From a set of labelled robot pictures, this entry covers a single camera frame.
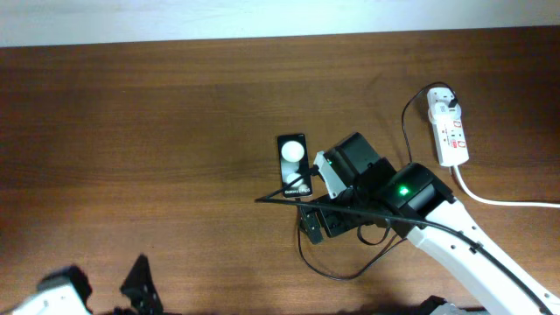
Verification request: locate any white power strip cord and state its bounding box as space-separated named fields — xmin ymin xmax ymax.
xmin=451 ymin=164 xmax=560 ymax=209

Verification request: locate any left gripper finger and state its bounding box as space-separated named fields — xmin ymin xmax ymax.
xmin=120 ymin=254 xmax=164 ymax=315
xmin=37 ymin=265 xmax=93 ymax=302

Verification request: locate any white USB charger plug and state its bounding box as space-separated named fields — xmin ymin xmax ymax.
xmin=427 ymin=87 xmax=462 ymax=124

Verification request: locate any white power strip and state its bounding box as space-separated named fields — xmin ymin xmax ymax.
xmin=426 ymin=87 xmax=470 ymax=168

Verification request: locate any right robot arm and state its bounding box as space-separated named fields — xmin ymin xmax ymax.
xmin=311 ymin=133 xmax=559 ymax=314

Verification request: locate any black charging cable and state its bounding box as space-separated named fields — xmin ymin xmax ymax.
xmin=295 ymin=81 xmax=459 ymax=282

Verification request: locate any black smartphone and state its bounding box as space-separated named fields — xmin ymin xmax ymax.
xmin=276 ymin=134 xmax=312 ymax=198

